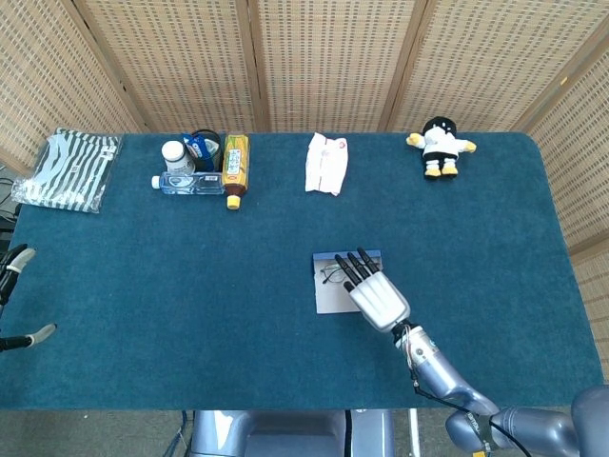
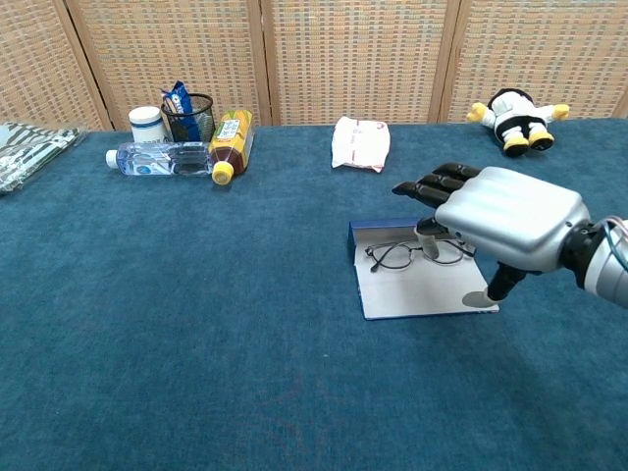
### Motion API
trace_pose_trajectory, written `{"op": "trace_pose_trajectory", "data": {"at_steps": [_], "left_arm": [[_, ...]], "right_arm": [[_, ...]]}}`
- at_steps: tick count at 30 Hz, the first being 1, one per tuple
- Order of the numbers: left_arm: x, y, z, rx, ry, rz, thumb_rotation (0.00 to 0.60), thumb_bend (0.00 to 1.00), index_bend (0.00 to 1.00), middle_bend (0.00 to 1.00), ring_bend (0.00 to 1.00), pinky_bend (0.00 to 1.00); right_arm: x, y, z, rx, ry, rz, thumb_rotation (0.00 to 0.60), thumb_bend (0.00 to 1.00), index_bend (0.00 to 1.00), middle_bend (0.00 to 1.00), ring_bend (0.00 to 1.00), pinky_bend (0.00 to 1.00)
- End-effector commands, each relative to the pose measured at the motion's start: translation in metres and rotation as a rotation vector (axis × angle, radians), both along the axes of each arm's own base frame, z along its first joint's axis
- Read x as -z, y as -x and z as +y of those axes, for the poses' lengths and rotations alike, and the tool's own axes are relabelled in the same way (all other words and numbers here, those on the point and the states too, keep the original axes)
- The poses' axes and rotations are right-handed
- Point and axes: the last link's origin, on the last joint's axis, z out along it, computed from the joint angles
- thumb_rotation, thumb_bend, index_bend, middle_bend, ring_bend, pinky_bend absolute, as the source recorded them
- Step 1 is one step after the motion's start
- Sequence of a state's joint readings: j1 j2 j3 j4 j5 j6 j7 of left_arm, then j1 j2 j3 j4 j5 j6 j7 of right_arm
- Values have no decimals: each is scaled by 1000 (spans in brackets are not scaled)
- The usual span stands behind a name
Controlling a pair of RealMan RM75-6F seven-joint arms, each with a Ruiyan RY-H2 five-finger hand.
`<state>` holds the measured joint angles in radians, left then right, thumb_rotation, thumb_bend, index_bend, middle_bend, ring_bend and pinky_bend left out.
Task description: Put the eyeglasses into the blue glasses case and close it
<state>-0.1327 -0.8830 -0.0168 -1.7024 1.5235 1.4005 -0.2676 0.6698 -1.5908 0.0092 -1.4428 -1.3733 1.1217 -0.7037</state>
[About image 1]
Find striped shirt in plastic bag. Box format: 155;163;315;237
10;127;124;215

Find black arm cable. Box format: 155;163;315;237
411;375;529;457

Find white table leg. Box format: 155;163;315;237
407;407;422;457

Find white plastic jar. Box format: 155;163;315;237
160;140;196;175

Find blue and white cable bundle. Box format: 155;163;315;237
164;409;195;457

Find black eyeglasses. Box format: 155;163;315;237
319;263;353;287

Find black and white plush toy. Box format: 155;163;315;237
405;117;478;181

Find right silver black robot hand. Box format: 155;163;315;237
334;246;412;333

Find blue cardboard glasses case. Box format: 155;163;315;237
312;248;384;315

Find blue Oreo cookie pack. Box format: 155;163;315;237
182;133;215;161

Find black mesh pen holder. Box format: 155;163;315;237
189;128;225;173

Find white tissue pack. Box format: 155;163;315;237
304;131;351;197

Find tea bottle with yellow cap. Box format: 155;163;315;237
221;133;251;211

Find black floor cables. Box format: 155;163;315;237
0;175;20;213

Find woven bamboo folding screen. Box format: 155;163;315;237
0;0;609;382

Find teal table carpet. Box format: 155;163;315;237
0;131;605;411

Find blue-grey robot torso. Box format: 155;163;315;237
187;408;396;457

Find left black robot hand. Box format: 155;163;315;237
0;244;58;353

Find clear water bottle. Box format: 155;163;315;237
150;170;227;196

